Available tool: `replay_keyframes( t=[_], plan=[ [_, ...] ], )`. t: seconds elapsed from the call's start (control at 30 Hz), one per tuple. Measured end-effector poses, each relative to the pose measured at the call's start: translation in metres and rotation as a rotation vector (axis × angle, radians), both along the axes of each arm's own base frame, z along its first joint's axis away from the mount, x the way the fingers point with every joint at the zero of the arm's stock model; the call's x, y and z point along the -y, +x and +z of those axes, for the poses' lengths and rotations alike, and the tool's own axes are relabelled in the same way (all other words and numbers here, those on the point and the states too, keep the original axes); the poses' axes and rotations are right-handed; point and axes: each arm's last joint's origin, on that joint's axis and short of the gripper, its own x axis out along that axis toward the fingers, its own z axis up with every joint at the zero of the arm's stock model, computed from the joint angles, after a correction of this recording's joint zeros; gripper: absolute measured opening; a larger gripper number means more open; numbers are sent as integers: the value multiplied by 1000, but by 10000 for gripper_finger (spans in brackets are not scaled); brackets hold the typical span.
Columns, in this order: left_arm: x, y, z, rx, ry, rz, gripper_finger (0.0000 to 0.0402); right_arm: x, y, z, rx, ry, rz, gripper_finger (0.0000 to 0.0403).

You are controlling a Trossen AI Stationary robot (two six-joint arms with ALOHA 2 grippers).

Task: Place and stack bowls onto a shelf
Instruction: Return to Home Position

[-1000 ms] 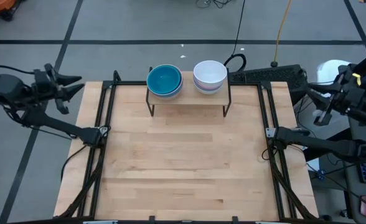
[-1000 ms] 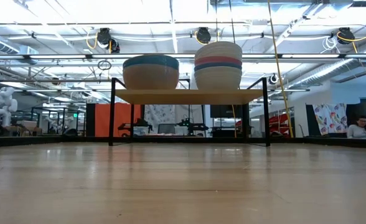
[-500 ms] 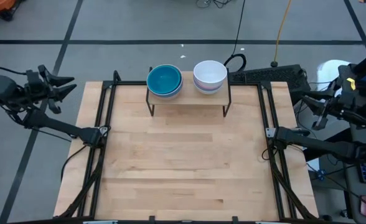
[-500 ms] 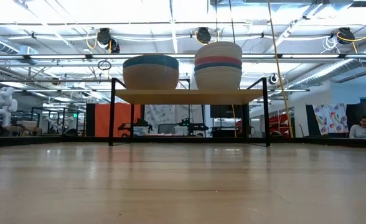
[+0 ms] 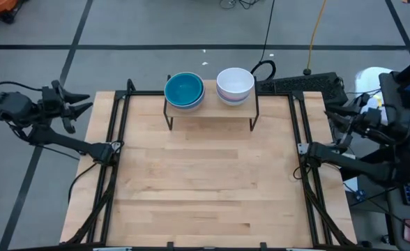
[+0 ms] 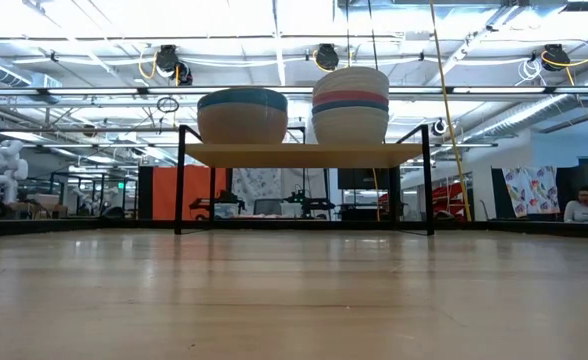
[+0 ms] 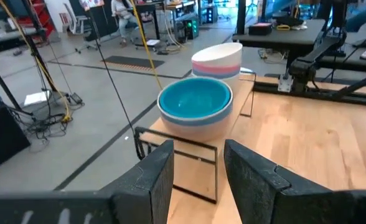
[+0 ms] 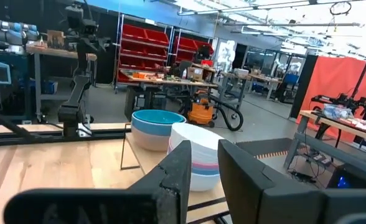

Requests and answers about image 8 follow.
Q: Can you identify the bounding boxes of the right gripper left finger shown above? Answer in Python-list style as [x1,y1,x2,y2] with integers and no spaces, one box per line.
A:
[128,139,192,224]

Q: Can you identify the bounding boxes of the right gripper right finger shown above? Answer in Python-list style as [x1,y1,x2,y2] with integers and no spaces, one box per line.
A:
[217,138,324,224]

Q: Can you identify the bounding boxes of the blue bowl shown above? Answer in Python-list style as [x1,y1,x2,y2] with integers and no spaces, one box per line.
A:
[131,115,187,137]
[191,167,220,177]

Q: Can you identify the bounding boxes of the pink bowl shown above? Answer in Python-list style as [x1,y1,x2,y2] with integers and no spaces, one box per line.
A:
[190,161,220,172]

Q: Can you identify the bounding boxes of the grey bowl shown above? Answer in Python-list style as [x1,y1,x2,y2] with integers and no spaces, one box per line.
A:
[131,124,171,152]

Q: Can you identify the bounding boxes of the teal bowl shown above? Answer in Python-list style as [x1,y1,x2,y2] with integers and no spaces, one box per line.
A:
[132,109,187,126]

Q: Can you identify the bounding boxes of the black power strip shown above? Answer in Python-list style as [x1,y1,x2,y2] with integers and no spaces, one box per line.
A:
[290,170,314,184]

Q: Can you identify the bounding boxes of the wooden table grey legs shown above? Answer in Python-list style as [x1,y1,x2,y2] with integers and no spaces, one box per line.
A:
[284,109,366,175]

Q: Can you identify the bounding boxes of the orange shop vacuum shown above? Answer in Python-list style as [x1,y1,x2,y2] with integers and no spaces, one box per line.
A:
[182,89,245,133]

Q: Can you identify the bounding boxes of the cluttered wooden workbench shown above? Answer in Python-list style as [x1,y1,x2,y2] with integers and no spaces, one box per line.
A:
[120,63,218,121]

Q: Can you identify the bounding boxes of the black computer case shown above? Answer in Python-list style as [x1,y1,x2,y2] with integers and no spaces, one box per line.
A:
[327,164,366,190]

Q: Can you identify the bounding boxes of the cardboard box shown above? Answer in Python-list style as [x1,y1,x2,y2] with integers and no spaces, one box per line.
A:
[186,66,204,82]

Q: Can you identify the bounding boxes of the black partition panel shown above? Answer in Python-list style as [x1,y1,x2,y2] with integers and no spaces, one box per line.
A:
[289,54,318,119]

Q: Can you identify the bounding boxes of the clear plastic bag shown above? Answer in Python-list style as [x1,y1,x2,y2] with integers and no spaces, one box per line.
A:
[322,103,355,121]

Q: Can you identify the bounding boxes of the white robot figure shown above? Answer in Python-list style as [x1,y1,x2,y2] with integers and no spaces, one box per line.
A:
[223,39,237,72]

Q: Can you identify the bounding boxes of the red bin rack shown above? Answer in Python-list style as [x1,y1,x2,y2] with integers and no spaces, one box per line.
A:
[116,14,173,85]
[172,29,217,65]

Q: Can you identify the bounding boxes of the small brown box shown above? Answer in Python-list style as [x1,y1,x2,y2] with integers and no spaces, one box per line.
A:
[47,30,65,49]

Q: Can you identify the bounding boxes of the grey blue foam rolls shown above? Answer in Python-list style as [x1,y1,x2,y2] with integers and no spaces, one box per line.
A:
[0,18,40,46]

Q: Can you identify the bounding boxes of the orange partition wall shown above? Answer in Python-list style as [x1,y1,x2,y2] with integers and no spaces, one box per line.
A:
[298,55,366,144]

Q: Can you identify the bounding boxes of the black aluminium table frame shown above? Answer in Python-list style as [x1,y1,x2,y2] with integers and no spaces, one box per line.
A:
[0,105,230,224]

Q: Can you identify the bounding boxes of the hanging black cable coil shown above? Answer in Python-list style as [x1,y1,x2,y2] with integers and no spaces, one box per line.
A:
[329,1,352,16]

